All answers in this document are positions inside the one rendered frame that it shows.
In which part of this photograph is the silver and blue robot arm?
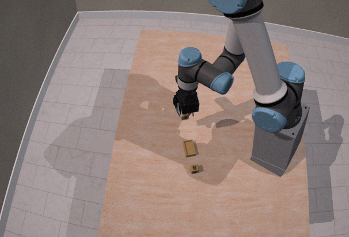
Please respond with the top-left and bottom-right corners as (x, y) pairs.
(175, 0), (305, 133)

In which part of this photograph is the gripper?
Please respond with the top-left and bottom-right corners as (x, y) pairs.
(173, 86), (199, 118)

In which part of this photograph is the brown wooden tray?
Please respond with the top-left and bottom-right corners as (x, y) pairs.
(183, 140), (196, 157)

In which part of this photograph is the brown wooden number cube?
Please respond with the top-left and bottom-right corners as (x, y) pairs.
(181, 113), (189, 120)
(190, 164), (199, 174)

